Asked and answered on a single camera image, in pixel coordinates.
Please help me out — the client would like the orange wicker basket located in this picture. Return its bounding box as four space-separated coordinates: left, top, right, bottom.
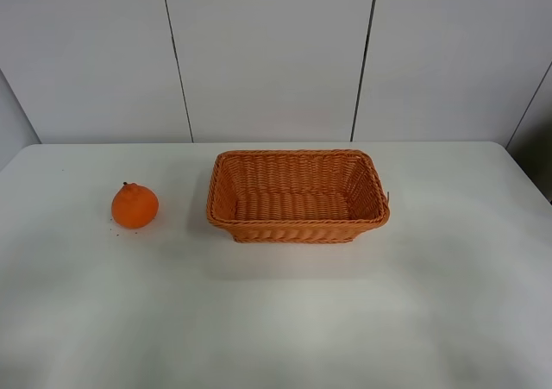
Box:
206 149 390 244

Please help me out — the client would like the orange with stem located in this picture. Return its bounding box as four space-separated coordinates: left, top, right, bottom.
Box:
111 182 159 229

